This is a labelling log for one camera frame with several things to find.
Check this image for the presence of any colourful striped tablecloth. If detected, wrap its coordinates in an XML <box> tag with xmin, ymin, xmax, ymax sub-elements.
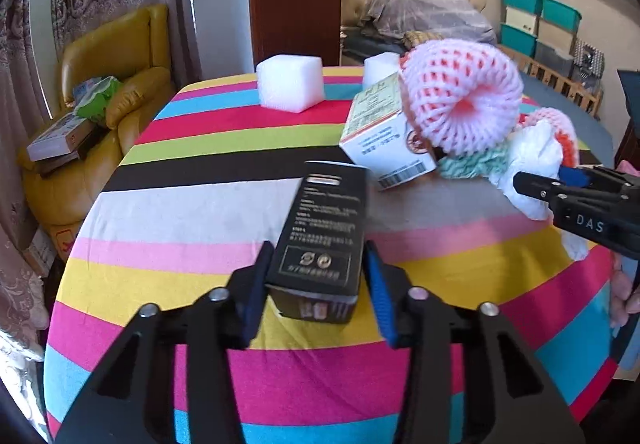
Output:
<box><xmin>44</xmin><ymin>66</ymin><xmax>621</xmax><ymax>444</ymax></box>

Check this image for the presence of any large white foam cube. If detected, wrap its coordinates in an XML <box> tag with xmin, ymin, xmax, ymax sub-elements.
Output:
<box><xmin>256</xmin><ymin>54</ymin><xmax>326</xmax><ymax>113</ymax></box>

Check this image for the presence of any black printed carton box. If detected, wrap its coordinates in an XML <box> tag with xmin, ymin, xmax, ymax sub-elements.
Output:
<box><xmin>265</xmin><ymin>161</ymin><xmax>368</xmax><ymax>325</ymax></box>

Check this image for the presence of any person's right hand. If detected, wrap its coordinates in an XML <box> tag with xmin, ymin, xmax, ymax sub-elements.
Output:
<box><xmin>609</xmin><ymin>256</ymin><xmax>640</xmax><ymax>329</ymax></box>

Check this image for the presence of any brown cardboard box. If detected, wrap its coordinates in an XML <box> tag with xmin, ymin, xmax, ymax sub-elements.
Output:
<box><xmin>42</xmin><ymin>219</ymin><xmax>83</xmax><ymax>265</ymax></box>

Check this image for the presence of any flat white cardboard box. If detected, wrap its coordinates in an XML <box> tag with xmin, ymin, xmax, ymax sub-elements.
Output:
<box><xmin>26</xmin><ymin>116</ymin><xmax>98</xmax><ymax>162</ymax></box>

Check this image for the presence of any striped beige pillow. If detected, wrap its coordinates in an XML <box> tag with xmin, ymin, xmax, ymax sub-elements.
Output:
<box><xmin>402</xmin><ymin>30</ymin><xmax>442</xmax><ymax>49</ymax></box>

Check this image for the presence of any small white foam cube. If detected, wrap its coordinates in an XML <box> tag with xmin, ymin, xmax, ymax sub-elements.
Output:
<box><xmin>363</xmin><ymin>51</ymin><xmax>401</xmax><ymax>89</ymax></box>

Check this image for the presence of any orange pink foam fruit net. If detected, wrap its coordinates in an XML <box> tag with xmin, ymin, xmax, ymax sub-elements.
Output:
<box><xmin>517</xmin><ymin>106</ymin><xmax>581</xmax><ymax>169</ymax></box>

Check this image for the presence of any grey storage bin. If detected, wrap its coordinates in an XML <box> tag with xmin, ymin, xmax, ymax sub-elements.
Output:
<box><xmin>534</xmin><ymin>42</ymin><xmax>576</xmax><ymax>77</ymax></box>

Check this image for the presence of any green tissue packet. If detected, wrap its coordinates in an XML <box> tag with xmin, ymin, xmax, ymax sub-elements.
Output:
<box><xmin>74</xmin><ymin>76</ymin><xmax>125</xmax><ymax>121</ymax></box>

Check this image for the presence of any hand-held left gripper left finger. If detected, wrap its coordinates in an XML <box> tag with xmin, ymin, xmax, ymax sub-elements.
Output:
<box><xmin>54</xmin><ymin>240</ymin><xmax>277</xmax><ymax>444</ymax></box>

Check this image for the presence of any teal foam fruit net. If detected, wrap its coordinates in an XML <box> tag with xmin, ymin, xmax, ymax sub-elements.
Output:
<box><xmin>435</xmin><ymin>144</ymin><xmax>516</xmax><ymax>181</ymax></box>

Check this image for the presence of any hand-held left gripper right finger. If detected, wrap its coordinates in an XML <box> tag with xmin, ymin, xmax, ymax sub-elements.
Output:
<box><xmin>362</xmin><ymin>240</ymin><xmax>588</xmax><ymax>444</ymax></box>

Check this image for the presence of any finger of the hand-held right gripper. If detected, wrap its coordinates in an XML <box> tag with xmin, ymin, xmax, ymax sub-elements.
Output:
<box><xmin>512</xmin><ymin>170</ymin><xmax>593</xmax><ymax>205</ymax></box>
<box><xmin>559</xmin><ymin>164</ymin><xmax>640</xmax><ymax>193</ymax></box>

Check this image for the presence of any pink white foam fruit net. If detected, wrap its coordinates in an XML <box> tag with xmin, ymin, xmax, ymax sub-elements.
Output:
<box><xmin>400</xmin><ymin>38</ymin><xmax>525</xmax><ymax>157</ymax></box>

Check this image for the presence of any dark book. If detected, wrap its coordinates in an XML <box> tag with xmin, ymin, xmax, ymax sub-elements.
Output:
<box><xmin>35</xmin><ymin>126</ymin><xmax>108</xmax><ymax>175</ymax></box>

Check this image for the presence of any black white patterned box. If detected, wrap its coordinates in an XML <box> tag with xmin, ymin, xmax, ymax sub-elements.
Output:
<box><xmin>572</xmin><ymin>38</ymin><xmax>606</xmax><ymax>84</ymax></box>

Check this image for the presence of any white carton box with barcode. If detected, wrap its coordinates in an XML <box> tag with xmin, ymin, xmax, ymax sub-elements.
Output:
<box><xmin>339</xmin><ymin>74</ymin><xmax>438</xmax><ymax>192</ymax></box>

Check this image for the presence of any wooden crib rail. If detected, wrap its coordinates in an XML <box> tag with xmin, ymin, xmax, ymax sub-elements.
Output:
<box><xmin>500</xmin><ymin>44</ymin><xmax>603</xmax><ymax>117</ymax></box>

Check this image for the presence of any yellow leather armchair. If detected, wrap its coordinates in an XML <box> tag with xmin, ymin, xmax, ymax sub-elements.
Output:
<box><xmin>20</xmin><ymin>4</ymin><xmax>176</xmax><ymax>245</ymax></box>

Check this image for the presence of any grey striped duvet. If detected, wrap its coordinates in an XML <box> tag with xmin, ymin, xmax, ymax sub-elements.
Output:
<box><xmin>362</xmin><ymin>0</ymin><xmax>498</xmax><ymax>44</ymax></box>

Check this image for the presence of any white tissue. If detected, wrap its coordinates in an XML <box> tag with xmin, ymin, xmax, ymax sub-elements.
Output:
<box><xmin>487</xmin><ymin>121</ymin><xmax>591</xmax><ymax>262</ymax></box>

